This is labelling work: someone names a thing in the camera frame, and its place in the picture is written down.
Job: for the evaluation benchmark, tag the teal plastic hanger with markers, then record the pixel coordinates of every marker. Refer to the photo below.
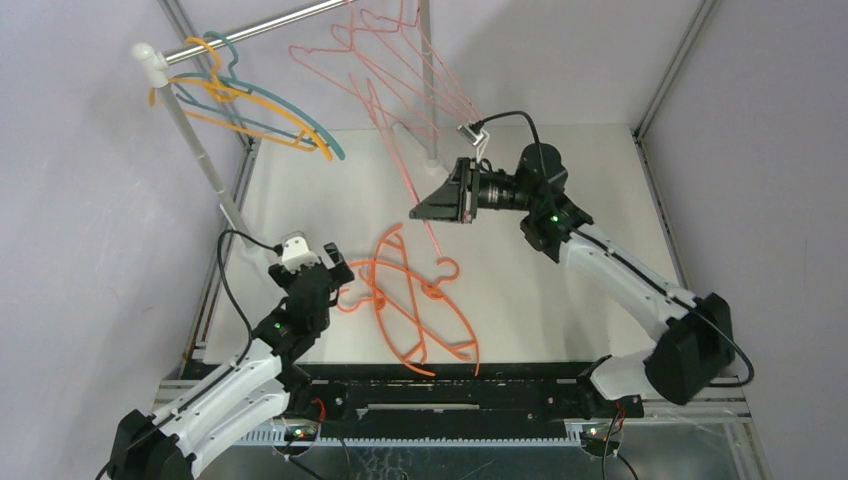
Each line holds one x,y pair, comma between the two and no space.
278,106

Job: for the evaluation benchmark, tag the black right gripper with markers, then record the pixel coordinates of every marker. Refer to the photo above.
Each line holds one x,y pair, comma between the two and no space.
467,192

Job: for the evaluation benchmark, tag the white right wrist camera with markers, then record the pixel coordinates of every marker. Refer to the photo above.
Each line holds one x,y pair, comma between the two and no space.
476,135

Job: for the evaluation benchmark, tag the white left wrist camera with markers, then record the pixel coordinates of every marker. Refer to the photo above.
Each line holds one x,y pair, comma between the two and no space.
296,252

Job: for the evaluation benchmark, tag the yellow plastic hanger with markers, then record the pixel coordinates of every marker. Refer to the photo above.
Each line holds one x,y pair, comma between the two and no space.
265,109

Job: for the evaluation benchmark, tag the aluminium frame rail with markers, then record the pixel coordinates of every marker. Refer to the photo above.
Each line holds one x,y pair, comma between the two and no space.
192,358

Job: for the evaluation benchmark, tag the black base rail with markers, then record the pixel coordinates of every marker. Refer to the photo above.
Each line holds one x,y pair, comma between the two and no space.
531,402

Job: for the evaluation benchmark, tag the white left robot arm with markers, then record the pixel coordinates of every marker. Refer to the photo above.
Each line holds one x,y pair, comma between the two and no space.
181,439

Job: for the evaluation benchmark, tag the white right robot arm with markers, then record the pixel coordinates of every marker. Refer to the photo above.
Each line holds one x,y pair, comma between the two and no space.
692,334

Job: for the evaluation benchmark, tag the pink wire hanger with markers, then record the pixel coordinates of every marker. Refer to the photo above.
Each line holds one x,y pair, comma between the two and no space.
397,152
392,44
334,66

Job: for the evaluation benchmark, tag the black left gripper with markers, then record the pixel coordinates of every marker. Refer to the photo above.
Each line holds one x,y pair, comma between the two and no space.
280,275

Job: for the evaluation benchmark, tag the chrome rack top bar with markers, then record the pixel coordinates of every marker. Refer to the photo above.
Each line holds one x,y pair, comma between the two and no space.
253,29

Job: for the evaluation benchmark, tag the white rack right post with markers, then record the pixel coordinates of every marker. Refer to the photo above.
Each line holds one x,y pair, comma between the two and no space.
424,26

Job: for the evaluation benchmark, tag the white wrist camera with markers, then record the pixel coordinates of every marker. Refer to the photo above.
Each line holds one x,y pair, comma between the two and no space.
476,135
296,252

